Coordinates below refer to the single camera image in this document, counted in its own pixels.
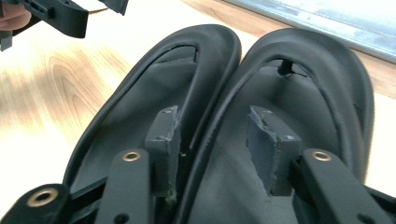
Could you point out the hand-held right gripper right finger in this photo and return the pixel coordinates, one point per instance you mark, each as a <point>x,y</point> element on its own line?
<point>271,149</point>

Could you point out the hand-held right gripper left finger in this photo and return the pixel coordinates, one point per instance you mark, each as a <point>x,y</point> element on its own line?
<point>163,149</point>

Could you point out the black slipper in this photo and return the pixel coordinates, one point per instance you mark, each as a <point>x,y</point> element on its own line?
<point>140,93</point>
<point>295,93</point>

